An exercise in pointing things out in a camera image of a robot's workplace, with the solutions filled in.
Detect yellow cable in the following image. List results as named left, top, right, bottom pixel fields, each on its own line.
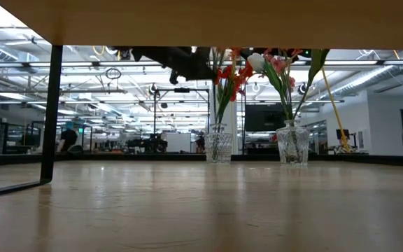
left=321, top=68, right=351, bottom=152

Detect embossed glass vase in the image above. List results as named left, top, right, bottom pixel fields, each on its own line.
left=276, top=120, right=311, bottom=167

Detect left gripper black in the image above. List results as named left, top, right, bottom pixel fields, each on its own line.
left=168, top=47, right=218, bottom=85

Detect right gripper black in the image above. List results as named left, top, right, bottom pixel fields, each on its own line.
left=239, top=48, right=313, bottom=59

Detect diamond-cut glass vase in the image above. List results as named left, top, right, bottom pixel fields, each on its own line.
left=204, top=122, right=233, bottom=165

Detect person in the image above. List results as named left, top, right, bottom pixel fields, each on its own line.
left=59, top=121, right=80, bottom=153
left=333, top=134, right=359, bottom=155

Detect wooden shelf with black legs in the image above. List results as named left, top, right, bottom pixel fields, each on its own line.
left=0, top=0, right=403, bottom=200

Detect black frame station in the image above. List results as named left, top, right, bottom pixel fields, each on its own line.
left=152, top=87, right=211, bottom=136

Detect black wall monitor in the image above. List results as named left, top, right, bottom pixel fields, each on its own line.
left=244, top=104, right=289, bottom=133

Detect pink and white flowers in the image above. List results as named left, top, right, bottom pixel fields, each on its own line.
left=246, top=52, right=293, bottom=122

